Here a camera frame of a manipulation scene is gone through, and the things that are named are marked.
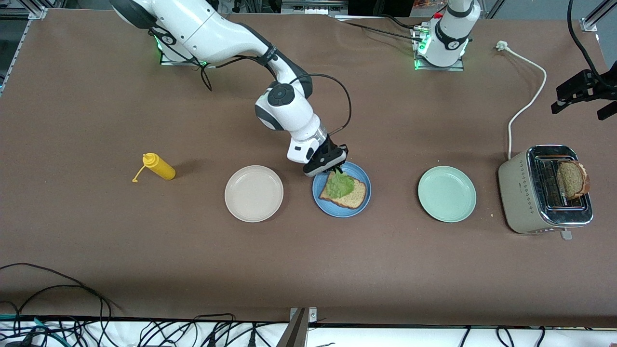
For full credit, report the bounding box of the green lettuce leaf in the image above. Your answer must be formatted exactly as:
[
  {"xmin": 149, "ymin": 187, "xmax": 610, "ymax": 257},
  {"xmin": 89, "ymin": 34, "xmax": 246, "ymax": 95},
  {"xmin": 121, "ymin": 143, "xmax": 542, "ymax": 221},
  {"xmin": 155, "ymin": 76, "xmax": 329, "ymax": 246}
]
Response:
[{"xmin": 326, "ymin": 166, "xmax": 356, "ymax": 200}]

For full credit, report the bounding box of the brown toast bread slice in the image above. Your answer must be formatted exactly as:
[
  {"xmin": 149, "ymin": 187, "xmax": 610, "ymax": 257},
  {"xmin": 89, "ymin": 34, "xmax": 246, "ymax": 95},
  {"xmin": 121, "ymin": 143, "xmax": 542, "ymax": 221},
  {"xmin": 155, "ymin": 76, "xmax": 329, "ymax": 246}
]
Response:
[
  {"xmin": 557, "ymin": 160, "xmax": 590, "ymax": 200},
  {"xmin": 318, "ymin": 169, "xmax": 368, "ymax": 210}
]

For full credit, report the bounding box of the yellow squeeze bottle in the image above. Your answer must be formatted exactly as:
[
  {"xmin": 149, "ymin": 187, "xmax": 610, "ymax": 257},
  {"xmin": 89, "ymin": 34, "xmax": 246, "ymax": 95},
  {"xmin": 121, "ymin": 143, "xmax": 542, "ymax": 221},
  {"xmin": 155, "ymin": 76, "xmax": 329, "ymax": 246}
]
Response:
[{"xmin": 132, "ymin": 153, "xmax": 176, "ymax": 184}]

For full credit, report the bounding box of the blue plate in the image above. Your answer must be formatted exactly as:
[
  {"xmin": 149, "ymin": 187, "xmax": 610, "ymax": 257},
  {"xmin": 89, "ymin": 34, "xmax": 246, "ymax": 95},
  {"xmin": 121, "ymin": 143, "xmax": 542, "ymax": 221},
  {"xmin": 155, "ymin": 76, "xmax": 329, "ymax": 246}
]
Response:
[{"xmin": 312, "ymin": 160, "xmax": 372, "ymax": 218}]

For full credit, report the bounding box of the beige plate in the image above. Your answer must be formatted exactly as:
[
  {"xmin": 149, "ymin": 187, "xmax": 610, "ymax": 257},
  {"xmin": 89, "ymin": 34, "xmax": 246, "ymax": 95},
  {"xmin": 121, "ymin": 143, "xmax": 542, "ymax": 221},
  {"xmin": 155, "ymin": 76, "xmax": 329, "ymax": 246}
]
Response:
[{"xmin": 224, "ymin": 165, "xmax": 284, "ymax": 223}]

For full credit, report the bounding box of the green plate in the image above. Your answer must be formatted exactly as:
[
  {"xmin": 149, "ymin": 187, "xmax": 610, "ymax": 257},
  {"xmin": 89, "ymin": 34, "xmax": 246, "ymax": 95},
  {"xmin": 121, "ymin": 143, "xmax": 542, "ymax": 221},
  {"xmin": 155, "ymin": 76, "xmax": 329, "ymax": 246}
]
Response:
[{"xmin": 417, "ymin": 166, "xmax": 477, "ymax": 223}]

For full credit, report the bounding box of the beige chrome toaster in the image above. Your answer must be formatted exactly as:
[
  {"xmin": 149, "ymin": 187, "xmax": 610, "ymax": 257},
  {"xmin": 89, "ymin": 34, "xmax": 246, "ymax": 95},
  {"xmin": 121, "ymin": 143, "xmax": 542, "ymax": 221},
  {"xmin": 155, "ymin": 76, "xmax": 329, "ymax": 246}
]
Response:
[{"xmin": 498, "ymin": 145, "xmax": 594, "ymax": 240}]

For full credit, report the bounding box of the gray metal box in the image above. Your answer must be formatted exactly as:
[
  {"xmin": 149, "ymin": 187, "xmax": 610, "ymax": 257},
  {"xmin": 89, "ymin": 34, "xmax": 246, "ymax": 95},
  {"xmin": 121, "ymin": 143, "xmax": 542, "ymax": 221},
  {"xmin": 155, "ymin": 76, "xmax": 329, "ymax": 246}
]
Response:
[{"xmin": 281, "ymin": 0, "xmax": 352, "ymax": 16}]

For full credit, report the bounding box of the gray metal bar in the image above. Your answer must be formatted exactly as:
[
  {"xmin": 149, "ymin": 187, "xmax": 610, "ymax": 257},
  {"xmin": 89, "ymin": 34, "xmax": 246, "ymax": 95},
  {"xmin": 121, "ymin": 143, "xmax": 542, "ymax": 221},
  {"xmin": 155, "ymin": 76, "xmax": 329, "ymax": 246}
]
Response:
[{"xmin": 276, "ymin": 308, "xmax": 309, "ymax": 347}]

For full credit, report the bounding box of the white toaster power cable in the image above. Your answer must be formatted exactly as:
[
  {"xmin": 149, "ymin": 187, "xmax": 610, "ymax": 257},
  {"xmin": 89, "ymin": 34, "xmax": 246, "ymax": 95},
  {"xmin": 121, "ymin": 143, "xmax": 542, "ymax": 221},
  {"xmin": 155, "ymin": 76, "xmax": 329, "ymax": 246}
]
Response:
[{"xmin": 496, "ymin": 41, "xmax": 548, "ymax": 160}]

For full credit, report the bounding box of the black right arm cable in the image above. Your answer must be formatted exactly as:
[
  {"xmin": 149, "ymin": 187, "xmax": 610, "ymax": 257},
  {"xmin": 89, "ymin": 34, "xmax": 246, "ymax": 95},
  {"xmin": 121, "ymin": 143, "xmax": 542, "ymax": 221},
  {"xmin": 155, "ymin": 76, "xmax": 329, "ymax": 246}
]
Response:
[{"xmin": 192, "ymin": 52, "xmax": 353, "ymax": 138}]

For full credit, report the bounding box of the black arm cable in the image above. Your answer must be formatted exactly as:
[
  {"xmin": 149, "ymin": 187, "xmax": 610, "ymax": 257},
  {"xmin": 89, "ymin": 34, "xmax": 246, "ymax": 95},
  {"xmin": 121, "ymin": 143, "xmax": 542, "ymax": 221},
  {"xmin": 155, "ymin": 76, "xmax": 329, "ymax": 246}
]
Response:
[
  {"xmin": 192, "ymin": 52, "xmax": 353, "ymax": 138},
  {"xmin": 567, "ymin": 0, "xmax": 617, "ymax": 87}
]

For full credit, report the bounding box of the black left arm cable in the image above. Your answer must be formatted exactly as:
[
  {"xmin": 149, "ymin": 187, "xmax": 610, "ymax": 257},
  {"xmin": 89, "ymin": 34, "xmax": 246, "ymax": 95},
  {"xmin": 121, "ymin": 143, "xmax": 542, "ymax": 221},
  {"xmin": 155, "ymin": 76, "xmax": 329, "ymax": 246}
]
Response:
[{"xmin": 567, "ymin": 0, "xmax": 617, "ymax": 87}]

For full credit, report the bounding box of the aluminium frame post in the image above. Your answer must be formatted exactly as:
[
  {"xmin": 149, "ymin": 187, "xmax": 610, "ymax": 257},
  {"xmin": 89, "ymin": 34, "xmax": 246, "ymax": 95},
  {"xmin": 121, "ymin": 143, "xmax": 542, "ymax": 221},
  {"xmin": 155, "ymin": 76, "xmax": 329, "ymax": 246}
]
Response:
[{"xmin": 581, "ymin": 0, "xmax": 617, "ymax": 33}]

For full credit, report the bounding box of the black base cable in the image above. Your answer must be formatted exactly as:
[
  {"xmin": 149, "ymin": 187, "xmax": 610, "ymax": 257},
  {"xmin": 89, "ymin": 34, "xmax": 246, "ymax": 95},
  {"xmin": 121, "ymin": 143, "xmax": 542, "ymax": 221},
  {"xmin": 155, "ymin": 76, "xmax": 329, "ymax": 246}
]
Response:
[
  {"xmin": 343, "ymin": 22, "xmax": 425, "ymax": 42},
  {"xmin": 378, "ymin": 13, "xmax": 420, "ymax": 30}
]

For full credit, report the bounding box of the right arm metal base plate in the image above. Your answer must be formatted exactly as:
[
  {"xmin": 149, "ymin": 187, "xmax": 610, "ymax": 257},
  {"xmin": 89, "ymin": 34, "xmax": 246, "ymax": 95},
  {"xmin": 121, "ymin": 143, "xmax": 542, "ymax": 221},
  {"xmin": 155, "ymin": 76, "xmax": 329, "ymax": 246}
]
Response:
[{"xmin": 160, "ymin": 46, "xmax": 210, "ymax": 66}]

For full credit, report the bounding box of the aluminium table rail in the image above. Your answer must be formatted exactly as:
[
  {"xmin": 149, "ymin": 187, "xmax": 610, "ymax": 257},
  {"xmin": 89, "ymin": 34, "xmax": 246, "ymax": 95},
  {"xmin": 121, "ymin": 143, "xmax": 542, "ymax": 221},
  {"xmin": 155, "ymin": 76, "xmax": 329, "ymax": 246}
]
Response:
[{"xmin": 0, "ymin": 6, "xmax": 49, "ymax": 97}]

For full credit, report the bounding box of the long black floor cable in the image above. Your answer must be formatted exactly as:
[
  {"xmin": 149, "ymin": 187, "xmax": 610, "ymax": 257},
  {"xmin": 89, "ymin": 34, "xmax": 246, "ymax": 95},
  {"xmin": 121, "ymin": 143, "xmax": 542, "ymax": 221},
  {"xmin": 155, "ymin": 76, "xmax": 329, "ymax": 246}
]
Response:
[{"xmin": 0, "ymin": 263, "xmax": 122, "ymax": 311}]

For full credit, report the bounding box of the teal cable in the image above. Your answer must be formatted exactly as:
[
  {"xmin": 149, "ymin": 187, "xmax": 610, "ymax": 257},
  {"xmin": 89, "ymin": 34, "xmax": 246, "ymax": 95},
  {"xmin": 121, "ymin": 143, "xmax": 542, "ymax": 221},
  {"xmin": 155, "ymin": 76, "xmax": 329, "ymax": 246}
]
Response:
[{"xmin": 0, "ymin": 313, "xmax": 66, "ymax": 347}]

